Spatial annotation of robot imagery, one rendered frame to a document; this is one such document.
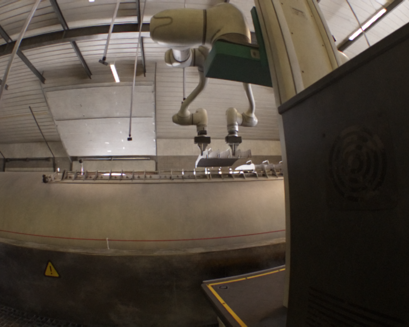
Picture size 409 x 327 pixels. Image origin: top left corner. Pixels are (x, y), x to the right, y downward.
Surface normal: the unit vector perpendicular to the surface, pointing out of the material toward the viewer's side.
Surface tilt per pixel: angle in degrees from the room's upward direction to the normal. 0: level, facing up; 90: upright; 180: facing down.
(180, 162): 90
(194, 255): 90
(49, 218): 65
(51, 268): 90
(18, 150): 90
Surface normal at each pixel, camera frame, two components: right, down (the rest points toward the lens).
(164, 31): -0.18, 0.72
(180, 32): 0.04, 0.77
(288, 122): -0.96, 0.00
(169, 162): 0.18, -0.15
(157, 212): 0.13, -0.66
